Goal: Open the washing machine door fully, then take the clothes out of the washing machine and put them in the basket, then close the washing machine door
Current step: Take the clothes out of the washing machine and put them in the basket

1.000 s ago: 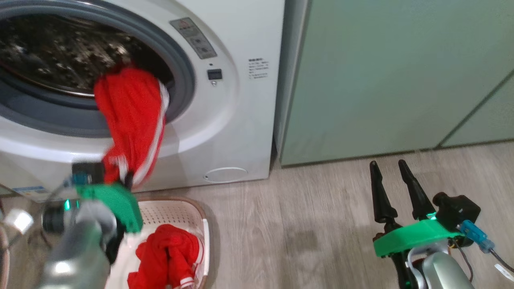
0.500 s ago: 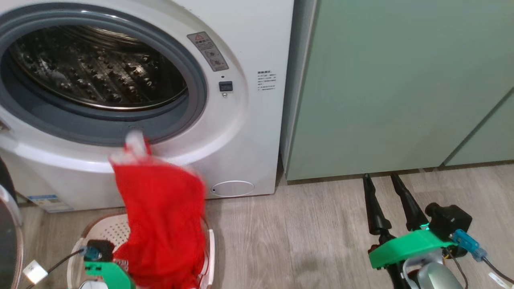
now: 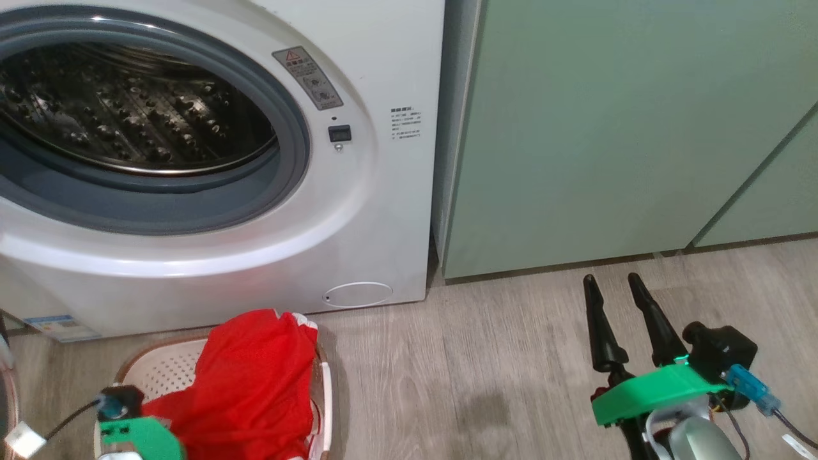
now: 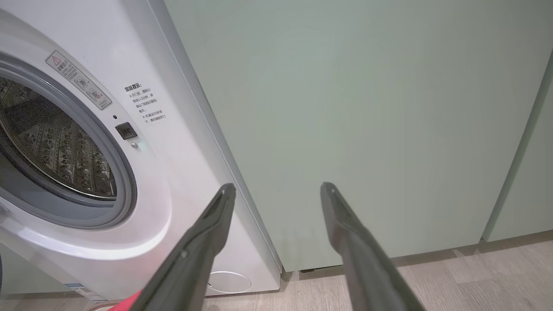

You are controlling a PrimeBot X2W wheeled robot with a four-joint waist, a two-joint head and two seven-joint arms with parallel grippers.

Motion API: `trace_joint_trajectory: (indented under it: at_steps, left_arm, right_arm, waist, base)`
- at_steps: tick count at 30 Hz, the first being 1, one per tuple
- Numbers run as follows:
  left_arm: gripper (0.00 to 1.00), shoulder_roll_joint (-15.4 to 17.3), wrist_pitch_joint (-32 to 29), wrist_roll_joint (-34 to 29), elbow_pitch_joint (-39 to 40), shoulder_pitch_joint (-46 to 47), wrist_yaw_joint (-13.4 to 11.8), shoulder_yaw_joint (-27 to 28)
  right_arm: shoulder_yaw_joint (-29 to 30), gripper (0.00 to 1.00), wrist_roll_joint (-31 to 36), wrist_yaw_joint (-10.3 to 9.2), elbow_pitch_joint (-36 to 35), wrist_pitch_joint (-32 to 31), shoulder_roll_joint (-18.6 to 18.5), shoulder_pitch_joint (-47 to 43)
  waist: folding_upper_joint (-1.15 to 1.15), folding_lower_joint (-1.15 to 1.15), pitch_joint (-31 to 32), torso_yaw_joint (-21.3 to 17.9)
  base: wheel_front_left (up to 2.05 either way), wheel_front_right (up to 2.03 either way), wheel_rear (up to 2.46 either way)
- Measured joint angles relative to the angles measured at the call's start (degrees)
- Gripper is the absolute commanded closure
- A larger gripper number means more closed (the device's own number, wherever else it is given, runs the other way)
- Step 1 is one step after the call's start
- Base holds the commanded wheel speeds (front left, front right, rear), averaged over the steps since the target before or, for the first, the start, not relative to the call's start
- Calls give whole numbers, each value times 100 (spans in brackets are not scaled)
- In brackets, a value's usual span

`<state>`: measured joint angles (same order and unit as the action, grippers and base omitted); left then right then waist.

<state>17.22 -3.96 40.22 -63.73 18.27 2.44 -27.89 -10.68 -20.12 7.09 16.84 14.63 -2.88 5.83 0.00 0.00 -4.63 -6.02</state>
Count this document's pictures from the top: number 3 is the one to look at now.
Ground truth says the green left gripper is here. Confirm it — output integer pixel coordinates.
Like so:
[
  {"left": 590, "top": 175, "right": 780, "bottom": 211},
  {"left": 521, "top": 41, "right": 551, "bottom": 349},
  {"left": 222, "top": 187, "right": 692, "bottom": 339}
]
[{"left": 96, "top": 415, "right": 187, "bottom": 460}]

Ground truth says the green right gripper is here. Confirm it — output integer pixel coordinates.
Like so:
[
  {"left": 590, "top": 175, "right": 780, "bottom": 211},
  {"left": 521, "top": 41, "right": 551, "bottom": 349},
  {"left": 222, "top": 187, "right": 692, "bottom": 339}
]
[{"left": 583, "top": 273, "right": 736, "bottom": 460}]

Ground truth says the red mesh garment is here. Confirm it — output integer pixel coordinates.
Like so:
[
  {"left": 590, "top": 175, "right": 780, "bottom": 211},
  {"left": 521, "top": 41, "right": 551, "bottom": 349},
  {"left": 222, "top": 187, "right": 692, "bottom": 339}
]
[{"left": 142, "top": 309, "right": 320, "bottom": 460}]

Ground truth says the cream perforated laundry basket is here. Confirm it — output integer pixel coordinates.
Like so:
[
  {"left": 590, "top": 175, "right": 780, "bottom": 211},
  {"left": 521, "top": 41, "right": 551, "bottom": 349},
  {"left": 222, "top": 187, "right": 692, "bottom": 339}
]
[{"left": 95, "top": 319, "right": 334, "bottom": 460}]

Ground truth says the white washing machine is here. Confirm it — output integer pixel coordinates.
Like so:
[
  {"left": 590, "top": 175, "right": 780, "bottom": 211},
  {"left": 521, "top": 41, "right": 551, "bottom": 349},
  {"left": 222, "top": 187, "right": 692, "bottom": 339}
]
[{"left": 0, "top": 0, "right": 446, "bottom": 344}]

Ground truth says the pale green cabinet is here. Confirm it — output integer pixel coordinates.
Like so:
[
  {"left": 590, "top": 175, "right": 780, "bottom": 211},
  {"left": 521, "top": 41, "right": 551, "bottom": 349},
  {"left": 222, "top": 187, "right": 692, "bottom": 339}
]
[{"left": 431, "top": 0, "right": 818, "bottom": 283}]

